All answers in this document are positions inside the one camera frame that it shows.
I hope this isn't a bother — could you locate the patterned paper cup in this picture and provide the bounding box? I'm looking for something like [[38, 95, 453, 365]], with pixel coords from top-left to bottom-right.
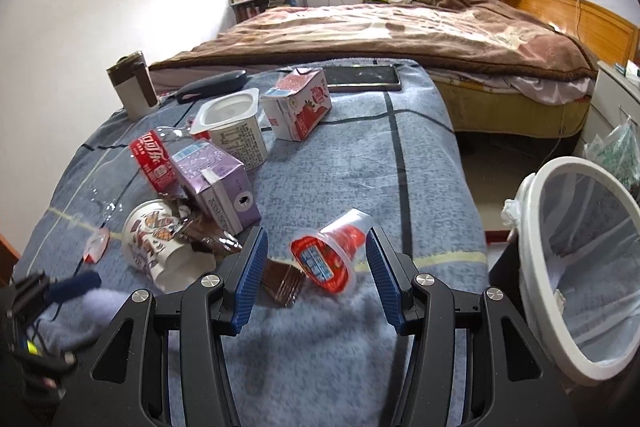
[[121, 199, 218, 294]]

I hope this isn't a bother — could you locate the white trash bin with liner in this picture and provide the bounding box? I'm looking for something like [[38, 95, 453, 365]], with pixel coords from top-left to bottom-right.
[[502, 156, 640, 388]]

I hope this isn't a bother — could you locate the strawberry milk carton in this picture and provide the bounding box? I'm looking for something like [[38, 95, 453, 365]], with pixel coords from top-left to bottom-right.
[[261, 68, 333, 142]]

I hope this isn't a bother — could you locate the dark blue glasses case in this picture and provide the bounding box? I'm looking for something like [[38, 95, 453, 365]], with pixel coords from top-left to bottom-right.
[[175, 70, 248, 104]]

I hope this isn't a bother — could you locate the red and white foil lid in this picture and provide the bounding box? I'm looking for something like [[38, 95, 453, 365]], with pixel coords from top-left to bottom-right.
[[82, 227, 111, 264]]

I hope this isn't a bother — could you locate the brown and white box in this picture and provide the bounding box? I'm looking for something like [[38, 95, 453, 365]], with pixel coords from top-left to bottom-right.
[[106, 51, 161, 122]]

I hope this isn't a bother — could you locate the wooden headboard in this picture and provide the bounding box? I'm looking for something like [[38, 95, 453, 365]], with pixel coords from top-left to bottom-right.
[[500, 0, 640, 68]]

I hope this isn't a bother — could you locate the brown coffee sachet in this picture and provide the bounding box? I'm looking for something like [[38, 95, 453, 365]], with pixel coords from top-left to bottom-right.
[[167, 199, 307, 308]]

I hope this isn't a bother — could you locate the red jelly cup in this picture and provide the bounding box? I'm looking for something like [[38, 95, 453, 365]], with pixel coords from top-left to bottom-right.
[[290, 208, 375, 295]]

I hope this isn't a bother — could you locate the bed with brown blanket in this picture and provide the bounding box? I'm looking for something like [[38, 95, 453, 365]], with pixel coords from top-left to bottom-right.
[[150, 0, 598, 98]]

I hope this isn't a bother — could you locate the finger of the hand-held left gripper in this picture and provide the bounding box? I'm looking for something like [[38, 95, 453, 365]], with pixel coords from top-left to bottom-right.
[[47, 271, 103, 304]]

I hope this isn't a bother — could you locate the blue checked blanket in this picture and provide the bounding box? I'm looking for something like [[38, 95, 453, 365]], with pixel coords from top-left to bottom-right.
[[12, 59, 488, 427]]

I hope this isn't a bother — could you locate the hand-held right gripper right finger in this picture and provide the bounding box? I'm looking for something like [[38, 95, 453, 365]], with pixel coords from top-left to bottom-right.
[[365, 226, 576, 427]]

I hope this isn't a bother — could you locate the white yogurt tub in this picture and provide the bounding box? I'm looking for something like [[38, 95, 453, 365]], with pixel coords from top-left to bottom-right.
[[190, 88, 275, 172]]

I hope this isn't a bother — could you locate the white nightstand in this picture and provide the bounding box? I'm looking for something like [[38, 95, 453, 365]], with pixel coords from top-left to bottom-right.
[[580, 59, 640, 158]]

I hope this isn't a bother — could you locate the black smartphone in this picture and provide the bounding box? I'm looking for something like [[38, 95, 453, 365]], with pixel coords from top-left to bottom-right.
[[322, 63, 402, 94]]

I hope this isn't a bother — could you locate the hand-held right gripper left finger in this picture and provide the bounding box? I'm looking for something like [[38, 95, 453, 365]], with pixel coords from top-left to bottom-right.
[[52, 226, 271, 427]]

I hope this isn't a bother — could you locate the bed mattress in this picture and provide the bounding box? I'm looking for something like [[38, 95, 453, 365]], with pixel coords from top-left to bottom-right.
[[430, 72, 593, 140]]

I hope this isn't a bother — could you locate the wooden furniture edge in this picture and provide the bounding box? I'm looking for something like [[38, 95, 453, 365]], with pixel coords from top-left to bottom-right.
[[0, 234, 21, 288]]

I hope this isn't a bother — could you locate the purple milk carton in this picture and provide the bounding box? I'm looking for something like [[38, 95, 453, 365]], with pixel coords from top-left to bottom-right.
[[170, 142, 263, 235]]

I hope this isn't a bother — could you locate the clear bottle with red label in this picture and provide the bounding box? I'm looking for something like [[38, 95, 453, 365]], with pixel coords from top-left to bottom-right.
[[75, 127, 196, 228]]

